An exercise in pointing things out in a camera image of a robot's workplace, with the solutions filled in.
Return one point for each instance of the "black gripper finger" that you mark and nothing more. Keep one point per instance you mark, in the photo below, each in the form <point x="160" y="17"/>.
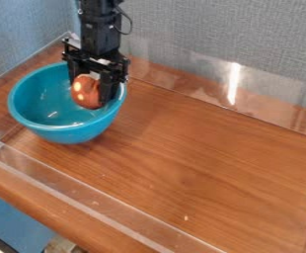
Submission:
<point x="108" y="86"/>
<point x="75" y="69"/>

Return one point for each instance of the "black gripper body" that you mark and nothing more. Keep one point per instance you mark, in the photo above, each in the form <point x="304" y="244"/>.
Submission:
<point x="111" y="60"/>

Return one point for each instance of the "brown toy mushroom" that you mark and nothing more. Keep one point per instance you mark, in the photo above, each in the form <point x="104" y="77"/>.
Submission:
<point x="84" y="92"/>

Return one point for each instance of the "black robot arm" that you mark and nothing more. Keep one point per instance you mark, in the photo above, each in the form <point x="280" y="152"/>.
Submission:
<point x="100" y="26"/>

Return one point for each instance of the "blue bowl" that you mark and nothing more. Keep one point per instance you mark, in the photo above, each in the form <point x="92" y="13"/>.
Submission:
<point x="40" y="105"/>

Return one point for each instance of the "clear acrylic barrier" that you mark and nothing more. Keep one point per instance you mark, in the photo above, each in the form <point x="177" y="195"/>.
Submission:
<point x="198" y="172"/>

